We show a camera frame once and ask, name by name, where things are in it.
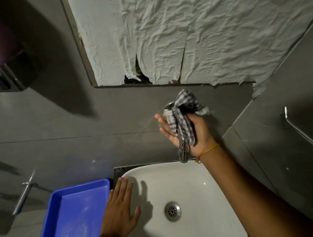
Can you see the blue plastic tray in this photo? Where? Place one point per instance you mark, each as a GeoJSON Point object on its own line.
{"type": "Point", "coordinates": [78, 210]}

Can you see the narrow crumpled white paper sheet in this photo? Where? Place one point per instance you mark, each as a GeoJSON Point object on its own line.
{"type": "Point", "coordinates": [159, 36]}

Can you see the metal sink drain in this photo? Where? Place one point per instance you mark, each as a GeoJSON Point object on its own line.
{"type": "Point", "coordinates": [173, 211]}

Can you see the person's left middle finger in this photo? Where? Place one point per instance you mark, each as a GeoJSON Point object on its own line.
{"type": "Point", "coordinates": [123, 189]}

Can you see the chrome towel bar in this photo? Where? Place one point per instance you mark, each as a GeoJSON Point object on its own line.
{"type": "Point", "coordinates": [297, 128]}

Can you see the dark wall dispenser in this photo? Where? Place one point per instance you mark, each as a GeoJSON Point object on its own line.
{"type": "Point", "coordinates": [14, 70]}

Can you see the person's right fingers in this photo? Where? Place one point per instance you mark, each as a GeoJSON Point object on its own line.
{"type": "Point", "coordinates": [166, 130]}

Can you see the grey checkered cloth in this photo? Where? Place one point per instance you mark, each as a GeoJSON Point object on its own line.
{"type": "Point", "coordinates": [184, 114]}

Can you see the chrome wall faucet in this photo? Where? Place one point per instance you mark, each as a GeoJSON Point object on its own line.
{"type": "Point", "coordinates": [183, 151]}

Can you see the person's left little finger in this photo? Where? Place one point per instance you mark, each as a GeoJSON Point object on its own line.
{"type": "Point", "coordinates": [110, 196]}

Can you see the wall mirror with metal frame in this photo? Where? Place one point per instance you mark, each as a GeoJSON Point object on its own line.
{"type": "Point", "coordinates": [84, 58]}

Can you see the wide crumpled white paper sheet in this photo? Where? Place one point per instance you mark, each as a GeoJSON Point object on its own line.
{"type": "Point", "coordinates": [232, 41]}

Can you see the person's left hand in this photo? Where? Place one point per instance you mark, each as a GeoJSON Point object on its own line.
{"type": "Point", "coordinates": [117, 214]}

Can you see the person's left thumb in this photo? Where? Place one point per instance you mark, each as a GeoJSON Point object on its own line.
{"type": "Point", "coordinates": [137, 213]}

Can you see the torn crumpled white paper sheet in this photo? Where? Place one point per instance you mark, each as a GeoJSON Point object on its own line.
{"type": "Point", "coordinates": [105, 36]}

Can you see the person's right forearm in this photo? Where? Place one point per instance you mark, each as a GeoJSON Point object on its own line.
{"type": "Point", "coordinates": [247, 195]}

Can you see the person's right hand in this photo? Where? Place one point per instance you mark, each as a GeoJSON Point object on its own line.
{"type": "Point", "coordinates": [204, 136]}

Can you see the white ceramic sink basin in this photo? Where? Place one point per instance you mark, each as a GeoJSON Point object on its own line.
{"type": "Point", "coordinates": [203, 190]}

